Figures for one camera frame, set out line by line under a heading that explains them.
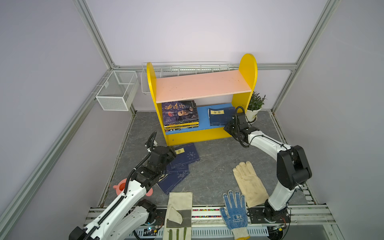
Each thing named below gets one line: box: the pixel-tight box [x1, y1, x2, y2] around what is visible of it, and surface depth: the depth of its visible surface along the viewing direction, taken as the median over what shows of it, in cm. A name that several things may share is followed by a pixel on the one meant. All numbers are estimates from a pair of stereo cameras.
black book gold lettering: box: [164, 121, 199, 130], surface depth 90 cm
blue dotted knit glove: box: [220, 190, 250, 240], surface depth 75 cm
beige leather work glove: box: [232, 161, 270, 208], surface depth 86 cm
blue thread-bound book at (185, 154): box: [170, 143, 201, 169], surface depth 96 cm
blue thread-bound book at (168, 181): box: [157, 170, 190, 196], surface depth 88 cm
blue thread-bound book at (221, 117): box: [208, 106, 236, 126], surface depth 100 cm
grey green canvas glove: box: [162, 192, 193, 240], surface depth 75 cm
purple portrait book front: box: [161, 100, 199, 126], surface depth 91 cm
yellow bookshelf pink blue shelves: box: [146, 53, 258, 147], surface depth 88 cm
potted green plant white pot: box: [246, 91, 267, 124], surface depth 104 cm
